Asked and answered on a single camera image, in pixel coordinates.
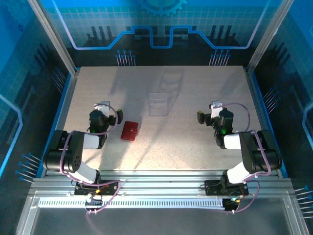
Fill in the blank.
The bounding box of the red card holder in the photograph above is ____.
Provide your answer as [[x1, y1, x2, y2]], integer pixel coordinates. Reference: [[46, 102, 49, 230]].
[[120, 120, 139, 142]]

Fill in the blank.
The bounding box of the clear acrylic card stand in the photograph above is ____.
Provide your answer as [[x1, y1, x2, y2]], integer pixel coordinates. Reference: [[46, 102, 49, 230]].
[[148, 92, 170, 117]]

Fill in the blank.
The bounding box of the small black electronics box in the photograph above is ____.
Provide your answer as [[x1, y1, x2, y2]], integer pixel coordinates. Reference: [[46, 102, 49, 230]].
[[85, 194, 103, 212], [224, 197, 242, 212]]

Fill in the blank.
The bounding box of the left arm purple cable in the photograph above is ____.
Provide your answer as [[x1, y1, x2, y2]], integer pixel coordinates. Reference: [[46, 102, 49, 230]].
[[59, 104, 122, 215]]

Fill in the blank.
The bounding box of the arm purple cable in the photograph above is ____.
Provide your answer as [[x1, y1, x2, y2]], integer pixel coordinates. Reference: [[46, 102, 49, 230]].
[[59, 104, 122, 215], [220, 102, 272, 215]]

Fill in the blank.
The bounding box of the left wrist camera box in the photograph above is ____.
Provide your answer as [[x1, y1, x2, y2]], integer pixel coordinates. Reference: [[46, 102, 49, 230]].
[[94, 100, 110, 118]]

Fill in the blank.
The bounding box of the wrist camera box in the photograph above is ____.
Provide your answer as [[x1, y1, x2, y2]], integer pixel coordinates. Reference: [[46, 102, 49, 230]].
[[209, 100, 224, 118], [94, 100, 110, 118]]

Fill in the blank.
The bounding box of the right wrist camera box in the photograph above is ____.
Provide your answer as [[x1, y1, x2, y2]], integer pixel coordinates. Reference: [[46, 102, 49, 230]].
[[209, 100, 224, 118]]

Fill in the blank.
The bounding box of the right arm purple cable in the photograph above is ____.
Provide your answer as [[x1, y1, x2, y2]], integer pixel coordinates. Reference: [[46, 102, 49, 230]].
[[220, 102, 272, 215]]

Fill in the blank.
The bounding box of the aluminium side rail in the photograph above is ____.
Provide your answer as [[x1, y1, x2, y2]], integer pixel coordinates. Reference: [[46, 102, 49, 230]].
[[50, 68, 81, 172], [244, 68, 282, 177]]

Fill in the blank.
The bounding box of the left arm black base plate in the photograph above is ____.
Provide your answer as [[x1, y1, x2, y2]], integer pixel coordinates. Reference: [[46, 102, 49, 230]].
[[74, 180, 118, 196]]

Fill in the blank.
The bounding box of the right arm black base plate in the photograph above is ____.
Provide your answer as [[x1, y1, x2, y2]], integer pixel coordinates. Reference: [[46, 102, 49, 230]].
[[204, 180, 249, 196]]

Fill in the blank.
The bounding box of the aluminium front frame rail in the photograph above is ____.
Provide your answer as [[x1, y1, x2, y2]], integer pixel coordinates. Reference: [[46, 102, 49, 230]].
[[28, 169, 295, 199]]

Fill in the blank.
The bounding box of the aluminium corner post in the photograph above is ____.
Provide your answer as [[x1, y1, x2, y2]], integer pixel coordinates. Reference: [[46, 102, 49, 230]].
[[26, 0, 81, 75], [246, 0, 295, 74]]

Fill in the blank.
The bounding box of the white slotted cable duct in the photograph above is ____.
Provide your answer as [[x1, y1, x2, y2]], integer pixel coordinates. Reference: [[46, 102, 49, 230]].
[[38, 198, 225, 209]]

